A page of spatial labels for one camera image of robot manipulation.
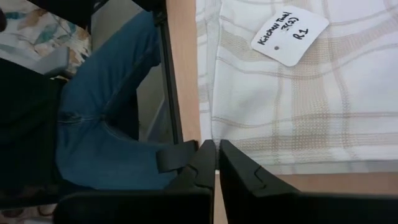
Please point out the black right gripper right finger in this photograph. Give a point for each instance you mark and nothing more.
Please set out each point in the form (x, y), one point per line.
(255, 199)

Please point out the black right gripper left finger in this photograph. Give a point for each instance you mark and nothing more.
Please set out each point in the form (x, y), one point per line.
(174, 205)

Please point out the white plaid kitchen towel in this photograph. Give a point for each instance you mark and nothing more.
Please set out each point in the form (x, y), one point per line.
(311, 109)

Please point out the person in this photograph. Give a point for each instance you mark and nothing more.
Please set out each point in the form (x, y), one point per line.
(102, 93)

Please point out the white handwritten label tag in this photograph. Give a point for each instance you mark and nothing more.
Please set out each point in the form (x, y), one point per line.
(289, 37)

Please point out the floral patterned fabric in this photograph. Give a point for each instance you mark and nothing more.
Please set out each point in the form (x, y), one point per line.
(46, 31)

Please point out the black aluminium table frame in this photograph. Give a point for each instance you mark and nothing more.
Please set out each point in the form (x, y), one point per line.
(169, 93)

